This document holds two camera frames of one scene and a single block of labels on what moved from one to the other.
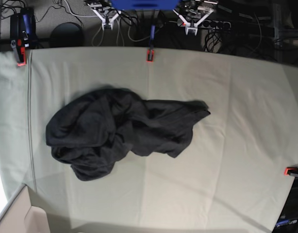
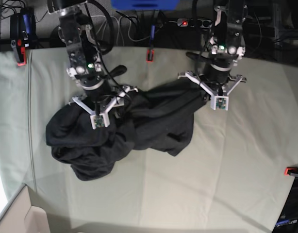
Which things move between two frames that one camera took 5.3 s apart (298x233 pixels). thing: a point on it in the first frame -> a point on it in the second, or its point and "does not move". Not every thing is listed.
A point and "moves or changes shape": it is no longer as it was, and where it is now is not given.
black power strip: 209,24 -> 194,23
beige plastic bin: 19,216 does not move
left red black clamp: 23,32 does not move
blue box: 146,5 does not move
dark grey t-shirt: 91,130 moves or changes shape
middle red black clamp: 150,53 does not move
